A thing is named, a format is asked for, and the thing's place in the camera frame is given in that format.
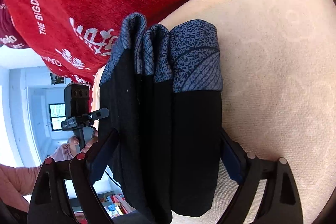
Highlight person's left hand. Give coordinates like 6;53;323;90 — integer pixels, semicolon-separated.
69;130;98;157

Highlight pink sleeved left forearm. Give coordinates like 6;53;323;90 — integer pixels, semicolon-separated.
0;140;79;213

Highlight dark framed window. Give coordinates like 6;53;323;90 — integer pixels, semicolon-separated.
49;103;66;131

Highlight peach sofa seat cushion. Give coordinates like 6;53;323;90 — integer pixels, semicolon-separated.
105;0;335;223

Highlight black pants with blue waistband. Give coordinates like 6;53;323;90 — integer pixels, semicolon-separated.
99;13;223;223

